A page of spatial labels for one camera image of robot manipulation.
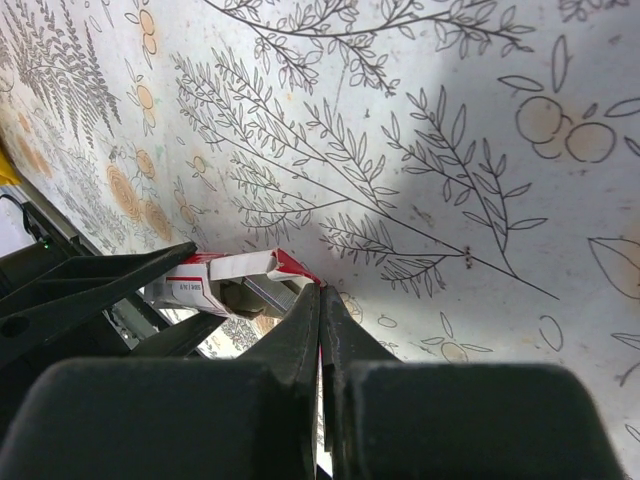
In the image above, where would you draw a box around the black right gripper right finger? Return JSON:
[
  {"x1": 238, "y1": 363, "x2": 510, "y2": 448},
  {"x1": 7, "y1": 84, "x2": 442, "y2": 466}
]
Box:
[{"x1": 320, "y1": 287, "x2": 623, "y2": 479}]

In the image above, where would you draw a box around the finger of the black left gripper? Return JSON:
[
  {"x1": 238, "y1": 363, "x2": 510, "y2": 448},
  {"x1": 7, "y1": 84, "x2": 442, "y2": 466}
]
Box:
[
  {"x1": 129, "y1": 312, "x2": 226, "y2": 358},
  {"x1": 1, "y1": 242, "x2": 197, "y2": 366}
]

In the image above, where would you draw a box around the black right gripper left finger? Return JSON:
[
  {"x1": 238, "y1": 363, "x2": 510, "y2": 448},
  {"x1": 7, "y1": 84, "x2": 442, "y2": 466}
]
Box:
[{"x1": 1, "y1": 284, "x2": 320, "y2": 479}]

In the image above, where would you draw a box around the red white staple box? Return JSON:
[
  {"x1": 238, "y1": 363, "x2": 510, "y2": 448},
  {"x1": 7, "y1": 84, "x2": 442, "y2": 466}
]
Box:
[{"x1": 144, "y1": 248, "x2": 322, "y2": 318}]

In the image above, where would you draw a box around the yellow cloth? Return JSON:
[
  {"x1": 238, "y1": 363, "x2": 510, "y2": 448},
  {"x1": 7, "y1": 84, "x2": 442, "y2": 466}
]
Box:
[{"x1": 0, "y1": 149, "x2": 22, "y2": 186}]

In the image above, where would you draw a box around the floral table mat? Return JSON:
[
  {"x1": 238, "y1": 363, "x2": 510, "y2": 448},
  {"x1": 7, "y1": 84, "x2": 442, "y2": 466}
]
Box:
[{"x1": 1, "y1": 1, "x2": 639, "y2": 479}]

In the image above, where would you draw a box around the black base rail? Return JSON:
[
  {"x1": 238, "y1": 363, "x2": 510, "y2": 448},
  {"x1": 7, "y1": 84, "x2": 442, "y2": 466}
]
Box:
[{"x1": 1, "y1": 188, "x2": 169, "y2": 348}]

